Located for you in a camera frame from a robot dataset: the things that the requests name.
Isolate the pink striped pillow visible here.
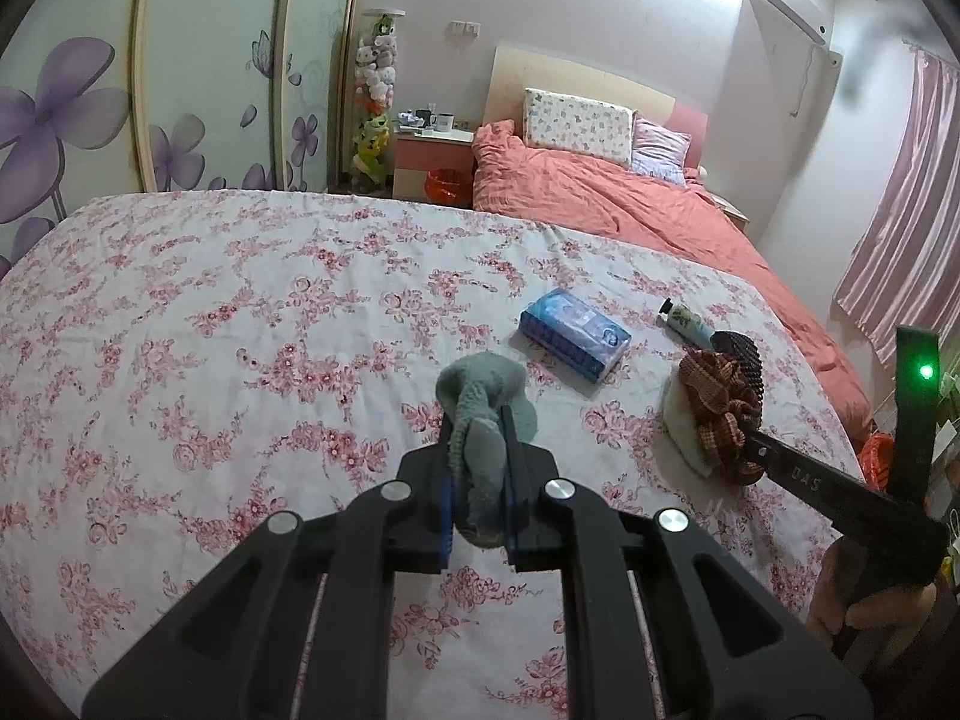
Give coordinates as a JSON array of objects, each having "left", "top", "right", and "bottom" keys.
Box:
[{"left": 630, "top": 116, "right": 692, "bottom": 187}]

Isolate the green hand cream tube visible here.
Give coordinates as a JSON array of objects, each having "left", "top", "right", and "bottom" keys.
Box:
[{"left": 658, "top": 298, "right": 712, "bottom": 346}]

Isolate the cream pink headboard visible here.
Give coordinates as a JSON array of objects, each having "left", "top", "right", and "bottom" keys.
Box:
[{"left": 480, "top": 45, "right": 710, "bottom": 173}]

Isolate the black hair brush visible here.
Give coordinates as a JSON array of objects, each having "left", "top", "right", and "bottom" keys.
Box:
[{"left": 709, "top": 330, "right": 766, "bottom": 421}]

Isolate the pink white nightstand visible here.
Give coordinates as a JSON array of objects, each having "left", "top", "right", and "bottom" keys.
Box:
[
  {"left": 391, "top": 127, "right": 475, "bottom": 203},
  {"left": 709, "top": 191, "right": 751, "bottom": 237}
]

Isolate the orange plastic basket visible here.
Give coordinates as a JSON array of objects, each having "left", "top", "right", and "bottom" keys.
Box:
[{"left": 859, "top": 431, "right": 899, "bottom": 488}]

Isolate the brown plaid scrunchie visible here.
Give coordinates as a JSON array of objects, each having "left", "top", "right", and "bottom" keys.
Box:
[{"left": 679, "top": 351, "right": 767, "bottom": 485}]

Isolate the grey-green sock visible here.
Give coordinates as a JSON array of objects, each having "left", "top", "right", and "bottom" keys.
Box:
[{"left": 436, "top": 352, "right": 539, "bottom": 548}]

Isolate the white floral pillow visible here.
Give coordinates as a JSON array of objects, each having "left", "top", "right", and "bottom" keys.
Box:
[{"left": 523, "top": 88, "right": 637, "bottom": 168}]

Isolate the pink striped curtain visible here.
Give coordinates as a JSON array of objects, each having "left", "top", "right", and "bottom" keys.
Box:
[{"left": 834, "top": 45, "right": 960, "bottom": 350}]

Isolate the bed with orange duvet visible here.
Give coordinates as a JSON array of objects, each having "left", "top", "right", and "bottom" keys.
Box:
[{"left": 471, "top": 120, "right": 875, "bottom": 436}]

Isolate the blue tissue pack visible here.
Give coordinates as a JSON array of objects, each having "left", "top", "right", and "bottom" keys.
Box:
[{"left": 519, "top": 287, "right": 632, "bottom": 383}]

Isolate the white soft pad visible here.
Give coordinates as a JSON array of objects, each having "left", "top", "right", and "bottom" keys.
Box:
[{"left": 661, "top": 379, "right": 713, "bottom": 479}]

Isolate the pink floral tablecloth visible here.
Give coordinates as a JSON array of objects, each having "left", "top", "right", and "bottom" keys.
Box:
[{"left": 0, "top": 190, "right": 871, "bottom": 720}]

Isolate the plush toy display tube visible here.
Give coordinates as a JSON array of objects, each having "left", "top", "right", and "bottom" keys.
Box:
[{"left": 351, "top": 9, "right": 406, "bottom": 192}]

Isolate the small orange bin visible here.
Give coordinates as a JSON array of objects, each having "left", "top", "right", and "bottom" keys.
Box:
[{"left": 426, "top": 169, "right": 472, "bottom": 203}]

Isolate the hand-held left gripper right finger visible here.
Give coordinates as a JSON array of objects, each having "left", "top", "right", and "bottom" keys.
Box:
[{"left": 501, "top": 405, "right": 875, "bottom": 720}]

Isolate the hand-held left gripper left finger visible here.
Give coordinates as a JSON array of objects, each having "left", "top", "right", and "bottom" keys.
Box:
[{"left": 81, "top": 409, "right": 458, "bottom": 720}]

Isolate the person's right hand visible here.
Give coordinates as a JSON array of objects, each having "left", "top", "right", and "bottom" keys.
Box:
[{"left": 806, "top": 540, "right": 938, "bottom": 650}]

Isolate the white air conditioner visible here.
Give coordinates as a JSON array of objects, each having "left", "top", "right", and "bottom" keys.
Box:
[{"left": 756, "top": 0, "right": 830, "bottom": 42}]

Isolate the wardrobe with purple flowers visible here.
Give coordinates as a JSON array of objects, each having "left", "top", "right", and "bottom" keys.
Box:
[{"left": 0, "top": 0, "right": 361, "bottom": 278}]

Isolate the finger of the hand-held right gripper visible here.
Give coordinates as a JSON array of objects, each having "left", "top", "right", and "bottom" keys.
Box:
[{"left": 750, "top": 427, "right": 901, "bottom": 531}]

